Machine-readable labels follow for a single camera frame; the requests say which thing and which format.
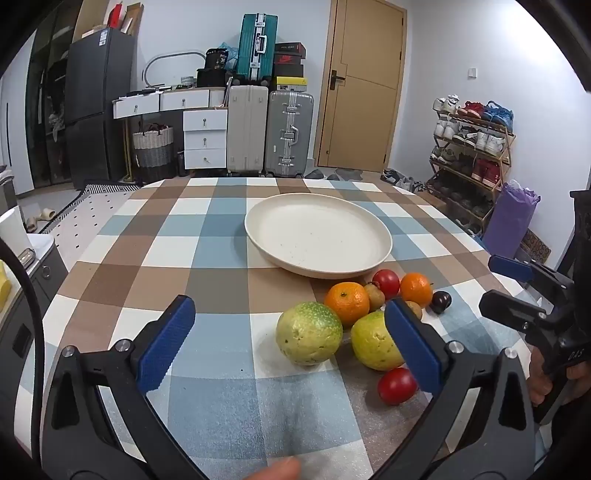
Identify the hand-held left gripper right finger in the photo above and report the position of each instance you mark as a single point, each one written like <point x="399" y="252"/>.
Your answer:
<point x="413" y="346"/>

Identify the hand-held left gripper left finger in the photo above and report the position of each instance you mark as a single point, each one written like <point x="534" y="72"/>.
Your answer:
<point x="166" y="341"/>

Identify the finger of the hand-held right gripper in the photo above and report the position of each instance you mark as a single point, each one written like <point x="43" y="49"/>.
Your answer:
<point x="508" y="310"/>
<point x="510" y="267"/>

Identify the brown longan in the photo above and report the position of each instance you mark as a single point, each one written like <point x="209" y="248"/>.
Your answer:
<point x="414" y="309"/>
<point x="375" y="296"/>

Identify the red tomato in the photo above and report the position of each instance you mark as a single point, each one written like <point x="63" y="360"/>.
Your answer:
<point x="397" y="385"/>
<point x="386" y="282"/>

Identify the pale yellow round fruit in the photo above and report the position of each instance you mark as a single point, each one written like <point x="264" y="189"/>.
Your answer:
<point x="369" y="341"/>

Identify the dark purple plum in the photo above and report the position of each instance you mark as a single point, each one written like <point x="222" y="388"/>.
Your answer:
<point x="441" y="301"/>

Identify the orange mandarin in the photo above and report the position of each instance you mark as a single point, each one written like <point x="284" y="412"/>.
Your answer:
<point x="347" y="302"/>
<point x="416" y="288"/>

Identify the green mottled round fruit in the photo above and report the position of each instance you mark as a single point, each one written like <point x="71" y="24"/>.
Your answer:
<point x="309" y="332"/>

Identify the cream round plate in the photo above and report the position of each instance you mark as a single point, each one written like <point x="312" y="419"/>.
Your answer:
<point x="314" y="235"/>

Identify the person's right hand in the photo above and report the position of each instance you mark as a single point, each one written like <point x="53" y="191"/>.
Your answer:
<point x="538" y="383"/>

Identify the person's left hand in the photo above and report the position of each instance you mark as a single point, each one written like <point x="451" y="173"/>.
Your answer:
<point x="272" y="470"/>

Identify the brown doormat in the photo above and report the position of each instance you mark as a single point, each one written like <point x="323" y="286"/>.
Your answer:
<point x="535" y="244"/>

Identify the purple bag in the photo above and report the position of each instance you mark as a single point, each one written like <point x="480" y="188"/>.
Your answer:
<point x="510" y="221"/>

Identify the wooden shoe rack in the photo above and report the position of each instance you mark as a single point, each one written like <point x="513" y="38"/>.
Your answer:
<point x="471" y="184"/>

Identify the checkered tablecloth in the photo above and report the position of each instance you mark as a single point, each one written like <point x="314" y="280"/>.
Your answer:
<point x="221" y="221"/>

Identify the rows of sneakers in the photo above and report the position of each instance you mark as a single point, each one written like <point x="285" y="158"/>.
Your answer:
<point x="480" y="138"/>

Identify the grey cabinet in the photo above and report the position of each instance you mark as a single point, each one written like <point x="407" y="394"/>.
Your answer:
<point x="37" y="286"/>

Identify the grey sneakers pair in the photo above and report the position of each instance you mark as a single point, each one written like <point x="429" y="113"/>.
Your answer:
<point x="399" y="179"/>

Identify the white dotted floor mat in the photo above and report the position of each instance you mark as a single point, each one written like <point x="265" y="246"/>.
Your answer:
<point x="78" y="219"/>

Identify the black white striped rug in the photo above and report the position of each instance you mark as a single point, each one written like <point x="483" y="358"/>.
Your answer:
<point x="108" y="188"/>

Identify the beige slippers pair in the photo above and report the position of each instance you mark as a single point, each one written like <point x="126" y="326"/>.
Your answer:
<point x="40" y="217"/>

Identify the woven laundry basket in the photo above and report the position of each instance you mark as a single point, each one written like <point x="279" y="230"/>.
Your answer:
<point x="152" y="150"/>

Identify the white drawer cabinet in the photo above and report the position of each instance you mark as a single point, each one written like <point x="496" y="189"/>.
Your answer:
<point x="205" y="138"/>

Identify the beige suitcase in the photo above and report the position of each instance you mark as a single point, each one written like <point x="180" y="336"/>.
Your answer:
<point x="248" y="129"/>

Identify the wooden door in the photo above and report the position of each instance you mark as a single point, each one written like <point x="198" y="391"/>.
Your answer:
<point x="362" y="87"/>

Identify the white desk with drawers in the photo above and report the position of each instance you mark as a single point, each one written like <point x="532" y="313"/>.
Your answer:
<point x="161" y="101"/>

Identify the silver suitcase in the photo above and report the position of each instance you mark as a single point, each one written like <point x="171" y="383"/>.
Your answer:
<point x="290" y="134"/>

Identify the black refrigerator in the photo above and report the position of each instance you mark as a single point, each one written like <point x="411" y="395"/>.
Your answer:
<point x="99" y="106"/>

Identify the curved metal tube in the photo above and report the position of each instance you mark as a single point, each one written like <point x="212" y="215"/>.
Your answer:
<point x="152" y="64"/>

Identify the yellow white shoe box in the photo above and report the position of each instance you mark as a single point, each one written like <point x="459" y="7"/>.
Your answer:
<point x="292" y="84"/>

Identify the black bag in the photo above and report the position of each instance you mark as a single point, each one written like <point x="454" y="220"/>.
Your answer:
<point x="217" y="57"/>

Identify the blue plastic bag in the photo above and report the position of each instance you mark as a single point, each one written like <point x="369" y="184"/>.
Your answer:
<point x="229" y="50"/>

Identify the red black shoe box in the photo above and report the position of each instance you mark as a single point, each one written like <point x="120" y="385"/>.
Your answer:
<point x="289" y="60"/>

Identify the teal suitcase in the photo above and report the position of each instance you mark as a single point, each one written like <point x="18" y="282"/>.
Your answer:
<point x="257" y="48"/>

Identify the cardboard boxes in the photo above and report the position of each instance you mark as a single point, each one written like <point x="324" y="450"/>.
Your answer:
<point x="124" y="16"/>

